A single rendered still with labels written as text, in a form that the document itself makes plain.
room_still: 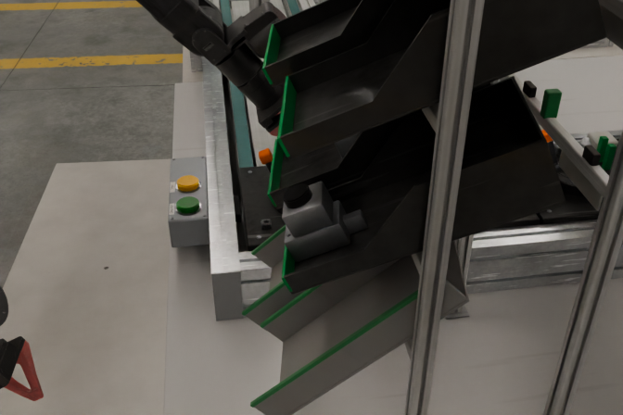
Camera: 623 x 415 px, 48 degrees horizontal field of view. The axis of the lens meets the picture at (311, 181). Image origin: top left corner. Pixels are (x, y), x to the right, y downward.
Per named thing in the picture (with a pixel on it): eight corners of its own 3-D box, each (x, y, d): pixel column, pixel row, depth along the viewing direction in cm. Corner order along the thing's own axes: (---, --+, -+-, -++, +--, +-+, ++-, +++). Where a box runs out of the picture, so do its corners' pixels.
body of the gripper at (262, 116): (290, 78, 116) (260, 46, 112) (298, 106, 107) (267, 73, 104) (260, 102, 117) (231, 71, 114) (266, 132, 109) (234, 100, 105)
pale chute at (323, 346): (278, 424, 82) (249, 406, 80) (285, 341, 93) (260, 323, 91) (470, 301, 70) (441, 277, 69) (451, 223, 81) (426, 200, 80)
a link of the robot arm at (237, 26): (186, 14, 106) (186, 40, 100) (243, -35, 103) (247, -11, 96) (238, 65, 113) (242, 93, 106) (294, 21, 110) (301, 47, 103)
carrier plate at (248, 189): (247, 255, 113) (247, 245, 112) (239, 176, 133) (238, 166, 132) (392, 242, 116) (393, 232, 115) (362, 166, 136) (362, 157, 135)
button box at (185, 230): (171, 248, 123) (167, 220, 119) (173, 183, 140) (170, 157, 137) (211, 245, 124) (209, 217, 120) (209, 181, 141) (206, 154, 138)
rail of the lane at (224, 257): (216, 321, 113) (210, 270, 108) (205, 85, 187) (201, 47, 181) (249, 318, 114) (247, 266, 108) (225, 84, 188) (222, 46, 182)
